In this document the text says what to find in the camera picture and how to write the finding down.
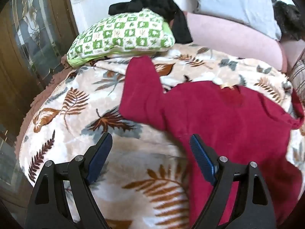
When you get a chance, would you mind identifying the plaid cushion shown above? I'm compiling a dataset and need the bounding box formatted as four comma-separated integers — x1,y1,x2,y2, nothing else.
288,52,305,98

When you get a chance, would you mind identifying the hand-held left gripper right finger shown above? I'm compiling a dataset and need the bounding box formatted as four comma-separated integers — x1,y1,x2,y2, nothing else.
189,134,277,229

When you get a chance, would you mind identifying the light blue pillow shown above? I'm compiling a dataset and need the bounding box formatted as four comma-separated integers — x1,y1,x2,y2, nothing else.
191,0,283,41

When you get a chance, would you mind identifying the pink bed sheet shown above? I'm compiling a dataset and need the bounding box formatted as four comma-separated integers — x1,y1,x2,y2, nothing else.
187,12,305,73

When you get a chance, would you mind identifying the green checkered pillow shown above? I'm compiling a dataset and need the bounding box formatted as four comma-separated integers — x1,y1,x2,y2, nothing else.
66,8,175,68

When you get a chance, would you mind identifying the black cloth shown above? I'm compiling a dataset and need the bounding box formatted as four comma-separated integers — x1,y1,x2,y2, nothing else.
108,0,193,44

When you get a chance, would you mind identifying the wooden door with glass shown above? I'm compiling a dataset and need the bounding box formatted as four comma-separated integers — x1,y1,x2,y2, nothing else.
0,0,79,206

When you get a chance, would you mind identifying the leaf print blanket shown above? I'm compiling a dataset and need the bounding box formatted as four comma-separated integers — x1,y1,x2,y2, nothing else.
20,43,305,229

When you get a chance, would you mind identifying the dark red fleece garment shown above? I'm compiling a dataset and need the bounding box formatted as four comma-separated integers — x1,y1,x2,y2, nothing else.
118,56,305,229

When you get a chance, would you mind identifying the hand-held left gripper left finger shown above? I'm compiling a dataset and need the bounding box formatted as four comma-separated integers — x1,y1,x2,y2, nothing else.
25,132,113,229

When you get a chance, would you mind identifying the white headboard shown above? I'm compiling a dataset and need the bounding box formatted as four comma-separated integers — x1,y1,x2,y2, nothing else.
67,0,198,35

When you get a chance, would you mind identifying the dark furry cloth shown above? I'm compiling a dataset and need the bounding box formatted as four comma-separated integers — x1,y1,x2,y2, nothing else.
272,0,303,41

